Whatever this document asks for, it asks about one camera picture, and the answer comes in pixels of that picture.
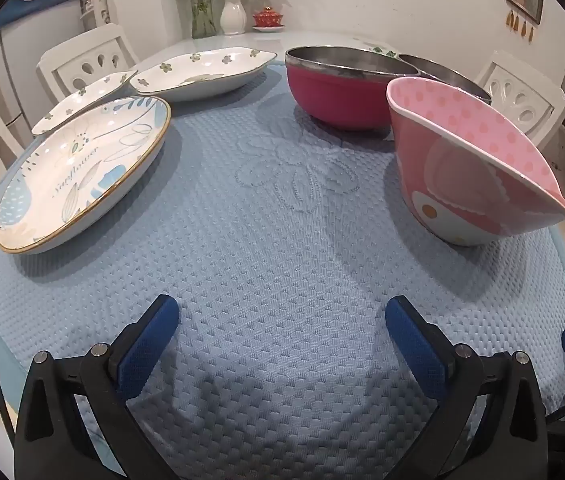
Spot white fridge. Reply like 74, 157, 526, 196
0, 10, 88, 131

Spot blue steel bowl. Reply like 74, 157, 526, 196
397, 54, 493, 106

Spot light blue textured table mat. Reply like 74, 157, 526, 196
0, 62, 565, 480

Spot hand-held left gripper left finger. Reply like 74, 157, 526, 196
14, 294, 180, 480

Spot pink polka dot bowl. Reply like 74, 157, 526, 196
387, 76, 565, 247

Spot hanging wooden ornaments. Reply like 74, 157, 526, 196
505, 10, 538, 41

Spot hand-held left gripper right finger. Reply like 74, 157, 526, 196
385, 295, 548, 480

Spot white ceramic vase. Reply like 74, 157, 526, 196
220, 0, 248, 36

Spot magenta steel bowl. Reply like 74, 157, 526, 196
285, 46, 421, 132

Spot small leaf-shaped flower print plate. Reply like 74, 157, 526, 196
31, 71, 138, 136

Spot red lidded teacup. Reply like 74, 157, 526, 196
251, 6, 286, 33

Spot round gold-rimmed leaf print plate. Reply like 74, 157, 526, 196
0, 96, 172, 255

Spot large leaf-shaped flower print plate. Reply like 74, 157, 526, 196
130, 47, 278, 103

